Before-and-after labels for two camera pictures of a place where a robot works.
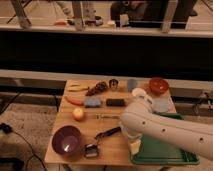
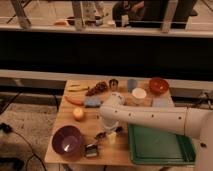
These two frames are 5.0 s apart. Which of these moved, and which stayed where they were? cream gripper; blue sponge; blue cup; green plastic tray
Moved: cream gripper
Stayed: green plastic tray; blue cup; blue sponge
